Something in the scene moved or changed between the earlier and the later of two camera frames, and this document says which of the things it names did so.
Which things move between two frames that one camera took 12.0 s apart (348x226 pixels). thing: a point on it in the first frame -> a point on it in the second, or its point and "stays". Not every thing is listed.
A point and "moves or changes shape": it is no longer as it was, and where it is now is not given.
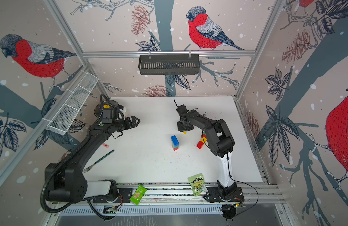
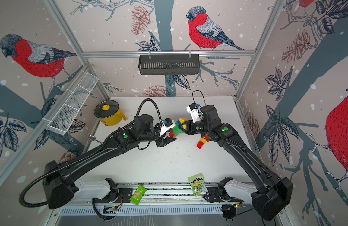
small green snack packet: [138, 194] stays
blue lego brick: [175, 141] moves or changes shape
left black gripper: [129, 125] -> [164, 142]
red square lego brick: [200, 144] stays
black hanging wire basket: [169, 64] stays
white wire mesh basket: [69, 107] stays
